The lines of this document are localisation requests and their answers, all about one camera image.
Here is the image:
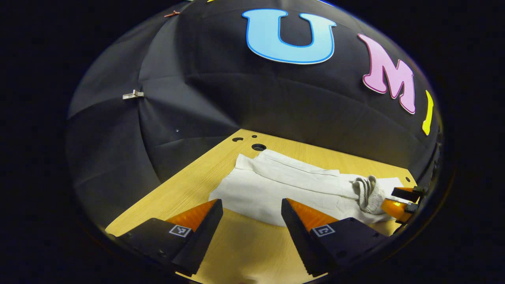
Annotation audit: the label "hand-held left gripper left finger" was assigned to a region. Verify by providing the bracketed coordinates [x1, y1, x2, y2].
[116, 198, 224, 277]

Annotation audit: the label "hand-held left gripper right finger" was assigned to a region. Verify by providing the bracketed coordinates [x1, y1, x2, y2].
[281, 198, 389, 277]

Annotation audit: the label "white jeans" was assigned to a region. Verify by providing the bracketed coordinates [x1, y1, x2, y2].
[208, 149, 405, 227]

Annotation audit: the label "black backdrop cloth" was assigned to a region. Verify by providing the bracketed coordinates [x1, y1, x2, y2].
[65, 0, 440, 229]

